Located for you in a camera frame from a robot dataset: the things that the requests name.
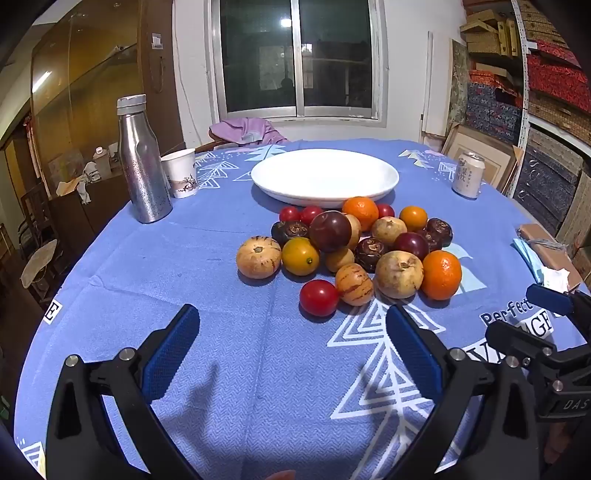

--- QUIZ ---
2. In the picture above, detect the dark red plum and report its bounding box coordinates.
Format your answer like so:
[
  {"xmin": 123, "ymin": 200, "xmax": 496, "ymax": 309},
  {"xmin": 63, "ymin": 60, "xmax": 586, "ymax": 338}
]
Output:
[
  {"xmin": 393, "ymin": 232, "xmax": 430, "ymax": 261},
  {"xmin": 308, "ymin": 210, "xmax": 352, "ymax": 253}
]

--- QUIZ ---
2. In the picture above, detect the sliding glass window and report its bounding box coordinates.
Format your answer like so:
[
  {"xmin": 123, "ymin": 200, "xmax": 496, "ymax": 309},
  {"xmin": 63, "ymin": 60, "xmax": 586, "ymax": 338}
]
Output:
[{"xmin": 210, "ymin": 0, "xmax": 386, "ymax": 127}]

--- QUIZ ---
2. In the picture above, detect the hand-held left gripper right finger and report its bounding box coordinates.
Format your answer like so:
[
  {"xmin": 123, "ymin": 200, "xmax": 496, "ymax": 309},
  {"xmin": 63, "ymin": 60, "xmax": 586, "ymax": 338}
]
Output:
[{"xmin": 385, "ymin": 304, "xmax": 540, "ymax": 480}]

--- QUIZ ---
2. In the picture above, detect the blue printed tablecloth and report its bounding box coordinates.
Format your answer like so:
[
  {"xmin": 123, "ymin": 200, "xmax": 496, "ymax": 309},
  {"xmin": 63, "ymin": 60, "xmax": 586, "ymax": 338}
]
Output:
[{"xmin": 14, "ymin": 138, "xmax": 591, "ymax": 480}]

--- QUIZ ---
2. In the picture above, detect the orange mandarin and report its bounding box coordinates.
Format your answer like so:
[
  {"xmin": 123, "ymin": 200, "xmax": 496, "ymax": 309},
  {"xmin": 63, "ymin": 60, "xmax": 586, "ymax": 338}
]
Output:
[
  {"xmin": 342, "ymin": 196, "xmax": 379, "ymax": 232},
  {"xmin": 421, "ymin": 250, "xmax": 463, "ymax": 301}
]

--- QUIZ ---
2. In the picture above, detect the dark low sideboard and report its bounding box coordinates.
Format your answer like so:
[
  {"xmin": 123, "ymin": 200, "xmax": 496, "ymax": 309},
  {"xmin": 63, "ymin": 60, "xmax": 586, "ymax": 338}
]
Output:
[{"xmin": 46, "ymin": 168, "xmax": 134, "ymax": 278}]

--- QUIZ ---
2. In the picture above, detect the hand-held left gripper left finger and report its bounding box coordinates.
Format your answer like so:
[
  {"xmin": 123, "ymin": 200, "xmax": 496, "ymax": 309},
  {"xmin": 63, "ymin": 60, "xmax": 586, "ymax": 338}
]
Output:
[{"xmin": 44, "ymin": 304, "xmax": 204, "ymax": 480}]

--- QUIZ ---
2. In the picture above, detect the white narrow board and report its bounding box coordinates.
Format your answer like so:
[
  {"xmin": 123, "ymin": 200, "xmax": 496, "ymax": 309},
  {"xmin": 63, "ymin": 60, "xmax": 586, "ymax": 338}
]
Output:
[{"xmin": 419, "ymin": 31, "xmax": 435, "ymax": 144}]

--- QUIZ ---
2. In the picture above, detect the stack of red patterned boxes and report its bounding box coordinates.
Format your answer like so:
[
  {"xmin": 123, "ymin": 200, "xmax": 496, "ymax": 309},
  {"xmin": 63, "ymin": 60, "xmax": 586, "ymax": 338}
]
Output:
[{"xmin": 526, "ymin": 39, "xmax": 591, "ymax": 112}]

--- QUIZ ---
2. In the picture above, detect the yellow orange citrus fruit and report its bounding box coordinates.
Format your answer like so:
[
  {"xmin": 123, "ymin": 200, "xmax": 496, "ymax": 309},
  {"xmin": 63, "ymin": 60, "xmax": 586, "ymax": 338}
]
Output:
[{"xmin": 281, "ymin": 237, "xmax": 320, "ymax": 277}]

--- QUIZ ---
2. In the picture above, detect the white printed paper cup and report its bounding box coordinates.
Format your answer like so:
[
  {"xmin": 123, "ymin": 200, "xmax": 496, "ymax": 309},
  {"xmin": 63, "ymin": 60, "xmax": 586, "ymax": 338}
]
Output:
[{"xmin": 161, "ymin": 148, "xmax": 199, "ymax": 199}]

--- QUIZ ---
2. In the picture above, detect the stack of blue patterned boxes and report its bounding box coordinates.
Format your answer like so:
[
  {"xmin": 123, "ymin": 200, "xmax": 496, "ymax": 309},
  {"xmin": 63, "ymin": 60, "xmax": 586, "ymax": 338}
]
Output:
[{"xmin": 466, "ymin": 69, "xmax": 587, "ymax": 236}]

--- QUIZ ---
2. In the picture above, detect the tan round fruit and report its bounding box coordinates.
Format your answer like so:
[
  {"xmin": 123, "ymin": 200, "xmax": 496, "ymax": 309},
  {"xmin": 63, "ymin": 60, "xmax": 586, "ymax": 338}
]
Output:
[
  {"xmin": 345, "ymin": 213, "xmax": 362, "ymax": 250},
  {"xmin": 374, "ymin": 250, "xmax": 424, "ymax": 299},
  {"xmin": 370, "ymin": 216, "xmax": 408, "ymax": 247}
]

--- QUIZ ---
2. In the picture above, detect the white oval plate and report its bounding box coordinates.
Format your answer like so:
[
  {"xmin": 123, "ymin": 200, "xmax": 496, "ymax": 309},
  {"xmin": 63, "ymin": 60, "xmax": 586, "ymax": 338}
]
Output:
[{"xmin": 250, "ymin": 148, "xmax": 400, "ymax": 208}]

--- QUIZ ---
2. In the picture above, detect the tall wooden glass cabinet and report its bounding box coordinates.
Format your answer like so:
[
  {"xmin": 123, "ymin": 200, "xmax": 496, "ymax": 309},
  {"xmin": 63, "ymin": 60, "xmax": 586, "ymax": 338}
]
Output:
[{"xmin": 28, "ymin": 0, "xmax": 185, "ymax": 153}]

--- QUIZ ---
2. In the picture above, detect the white crumpled cloth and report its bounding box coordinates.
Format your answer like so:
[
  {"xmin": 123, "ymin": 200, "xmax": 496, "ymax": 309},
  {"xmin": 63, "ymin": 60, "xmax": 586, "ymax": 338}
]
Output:
[{"xmin": 56, "ymin": 161, "xmax": 102, "ymax": 202}]

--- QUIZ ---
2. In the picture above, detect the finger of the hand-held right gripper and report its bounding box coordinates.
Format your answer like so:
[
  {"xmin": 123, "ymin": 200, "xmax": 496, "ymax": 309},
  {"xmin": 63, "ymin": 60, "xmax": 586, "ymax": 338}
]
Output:
[
  {"xmin": 526, "ymin": 283, "xmax": 591, "ymax": 333},
  {"xmin": 485, "ymin": 319, "xmax": 591, "ymax": 374}
]

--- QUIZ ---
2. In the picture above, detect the pale beverage can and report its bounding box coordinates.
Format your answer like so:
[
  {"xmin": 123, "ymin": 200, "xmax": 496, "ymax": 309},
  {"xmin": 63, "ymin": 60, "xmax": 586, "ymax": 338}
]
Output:
[{"xmin": 451, "ymin": 151, "xmax": 486, "ymax": 200}]

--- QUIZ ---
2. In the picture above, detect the white cushion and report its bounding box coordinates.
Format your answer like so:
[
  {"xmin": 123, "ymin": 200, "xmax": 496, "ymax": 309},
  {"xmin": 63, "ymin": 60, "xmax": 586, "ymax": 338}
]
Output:
[{"xmin": 21, "ymin": 240, "xmax": 58, "ymax": 284}]

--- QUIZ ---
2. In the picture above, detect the blue face mask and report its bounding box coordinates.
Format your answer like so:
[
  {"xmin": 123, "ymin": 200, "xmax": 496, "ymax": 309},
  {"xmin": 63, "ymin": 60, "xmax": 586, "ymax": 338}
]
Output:
[{"xmin": 512, "ymin": 237, "xmax": 546, "ymax": 283}]

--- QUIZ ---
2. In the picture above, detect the tan potato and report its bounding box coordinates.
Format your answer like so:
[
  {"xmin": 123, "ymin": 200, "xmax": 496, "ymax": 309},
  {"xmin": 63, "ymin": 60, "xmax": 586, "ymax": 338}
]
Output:
[{"xmin": 236, "ymin": 235, "xmax": 282, "ymax": 279}]

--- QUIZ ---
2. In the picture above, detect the white metal shelf rack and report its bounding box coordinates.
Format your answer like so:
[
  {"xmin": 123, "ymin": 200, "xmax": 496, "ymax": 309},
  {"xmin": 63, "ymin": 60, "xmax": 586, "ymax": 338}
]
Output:
[{"xmin": 510, "ymin": 0, "xmax": 591, "ymax": 199}]

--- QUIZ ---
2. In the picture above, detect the green patterned panel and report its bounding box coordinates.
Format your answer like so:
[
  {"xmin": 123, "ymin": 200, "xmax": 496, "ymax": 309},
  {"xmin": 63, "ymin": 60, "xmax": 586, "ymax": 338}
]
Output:
[{"xmin": 450, "ymin": 39, "xmax": 472, "ymax": 139}]

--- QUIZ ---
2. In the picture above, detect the stainless steel bottle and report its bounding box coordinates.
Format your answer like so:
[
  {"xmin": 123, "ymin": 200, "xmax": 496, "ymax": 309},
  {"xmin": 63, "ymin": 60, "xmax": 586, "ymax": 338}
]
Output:
[{"xmin": 115, "ymin": 95, "xmax": 174, "ymax": 224}]

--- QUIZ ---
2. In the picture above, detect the dark wooden chair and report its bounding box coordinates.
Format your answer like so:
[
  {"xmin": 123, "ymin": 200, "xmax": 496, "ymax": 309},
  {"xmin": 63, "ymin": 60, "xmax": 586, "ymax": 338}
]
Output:
[{"xmin": 17, "ymin": 185, "xmax": 62, "ymax": 301}]

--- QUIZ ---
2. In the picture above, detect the white tissue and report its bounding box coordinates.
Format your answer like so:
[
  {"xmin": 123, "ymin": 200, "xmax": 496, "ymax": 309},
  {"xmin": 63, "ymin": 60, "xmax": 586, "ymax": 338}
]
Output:
[{"xmin": 540, "ymin": 265, "xmax": 571, "ymax": 291}]

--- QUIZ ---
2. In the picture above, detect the small golden orange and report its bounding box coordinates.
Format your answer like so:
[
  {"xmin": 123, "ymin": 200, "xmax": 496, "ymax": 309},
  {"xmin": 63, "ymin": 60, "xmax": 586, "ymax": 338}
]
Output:
[{"xmin": 399, "ymin": 206, "xmax": 428, "ymax": 232}]

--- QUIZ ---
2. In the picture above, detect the stack of woven straw boxes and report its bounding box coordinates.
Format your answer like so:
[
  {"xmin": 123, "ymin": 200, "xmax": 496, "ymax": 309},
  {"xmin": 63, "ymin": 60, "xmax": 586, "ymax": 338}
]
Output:
[{"xmin": 461, "ymin": 0, "xmax": 591, "ymax": 148}]

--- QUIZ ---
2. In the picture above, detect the wooden picture frame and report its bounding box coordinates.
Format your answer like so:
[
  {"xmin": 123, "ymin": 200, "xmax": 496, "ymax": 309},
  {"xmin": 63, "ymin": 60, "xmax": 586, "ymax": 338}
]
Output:
[{"xmin": 441, "ymin": 124, "xmax": 525, "ymax": 195}]

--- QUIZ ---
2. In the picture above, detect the purple cloth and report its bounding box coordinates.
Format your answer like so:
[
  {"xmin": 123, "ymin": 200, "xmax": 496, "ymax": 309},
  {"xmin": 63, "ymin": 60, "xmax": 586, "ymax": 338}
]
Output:
[{"xmin": 210, "ymin": 117, "xmax": 289, "ymax": 147}]

